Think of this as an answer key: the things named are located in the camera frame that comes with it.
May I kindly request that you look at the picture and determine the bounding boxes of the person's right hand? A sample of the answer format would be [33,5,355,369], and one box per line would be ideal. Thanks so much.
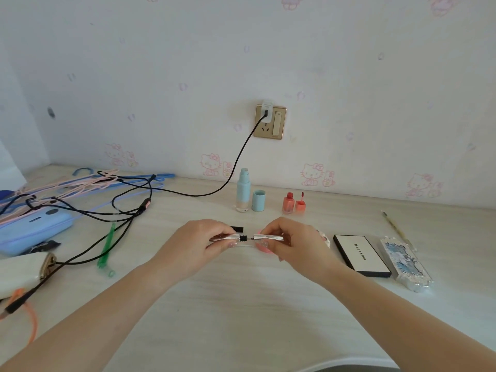
[255,216,346,288]

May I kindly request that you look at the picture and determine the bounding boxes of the person's left hand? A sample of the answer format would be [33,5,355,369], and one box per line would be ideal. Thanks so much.
[151,219,239,286]

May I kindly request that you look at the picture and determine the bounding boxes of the black white Mooekiss palette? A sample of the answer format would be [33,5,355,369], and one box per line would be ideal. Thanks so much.
[333,234,393,278]

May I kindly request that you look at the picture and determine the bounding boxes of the light blue spray bottle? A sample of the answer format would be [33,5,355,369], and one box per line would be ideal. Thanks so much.
[235,167,252,213]

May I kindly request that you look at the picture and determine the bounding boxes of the yellow thin eyeliner pencil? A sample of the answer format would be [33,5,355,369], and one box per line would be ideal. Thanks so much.
[381,211,413,249]

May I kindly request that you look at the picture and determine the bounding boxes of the ornate silver blue palette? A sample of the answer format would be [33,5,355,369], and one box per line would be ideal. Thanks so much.
[379,237,434,293]

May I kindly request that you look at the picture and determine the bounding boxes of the person's left forearm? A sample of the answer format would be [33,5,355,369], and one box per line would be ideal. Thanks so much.
[0,263,187,372]

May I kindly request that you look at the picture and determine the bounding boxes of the person's right forearm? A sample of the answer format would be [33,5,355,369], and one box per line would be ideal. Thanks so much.
[321,267,496,372]

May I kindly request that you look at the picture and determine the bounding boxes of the pink clothes hangers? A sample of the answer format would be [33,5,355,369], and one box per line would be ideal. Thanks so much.
[0,169,119,225]

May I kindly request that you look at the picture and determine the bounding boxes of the black crumpled tag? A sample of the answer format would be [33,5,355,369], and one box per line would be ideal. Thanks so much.
[23,240,62,255]

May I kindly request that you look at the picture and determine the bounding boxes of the light blue small device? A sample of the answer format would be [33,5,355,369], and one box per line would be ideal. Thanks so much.
[0,207,74,257]

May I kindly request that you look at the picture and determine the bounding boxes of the black cable bundle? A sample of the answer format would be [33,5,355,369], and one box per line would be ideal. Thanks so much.
[0,173,156,318]

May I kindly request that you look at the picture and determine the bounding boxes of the green cable tie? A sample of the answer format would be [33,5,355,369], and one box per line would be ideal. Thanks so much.
[97,222,117,277]

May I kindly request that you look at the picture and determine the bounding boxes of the gold wall socket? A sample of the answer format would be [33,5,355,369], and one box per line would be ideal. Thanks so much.
[254,104,287,141]

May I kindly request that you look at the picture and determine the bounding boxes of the orange looped cable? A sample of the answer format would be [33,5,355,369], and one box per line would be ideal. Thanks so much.
[0,288,39,345]

